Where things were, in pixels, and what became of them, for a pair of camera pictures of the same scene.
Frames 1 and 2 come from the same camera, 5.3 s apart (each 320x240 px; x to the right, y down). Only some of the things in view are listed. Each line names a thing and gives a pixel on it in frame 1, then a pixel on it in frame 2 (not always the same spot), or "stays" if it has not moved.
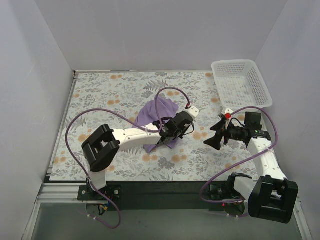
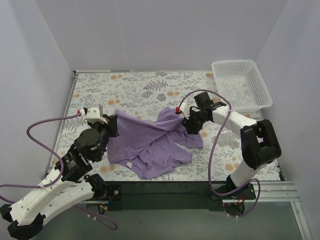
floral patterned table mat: x=114 y=99 stays
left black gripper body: x=168 y=135 -> x=113 y=125
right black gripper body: x=224 y=132 -> x=190 y=124
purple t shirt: x=153 y=110 -> x=146 y=147
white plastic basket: x=240 y=84 stays
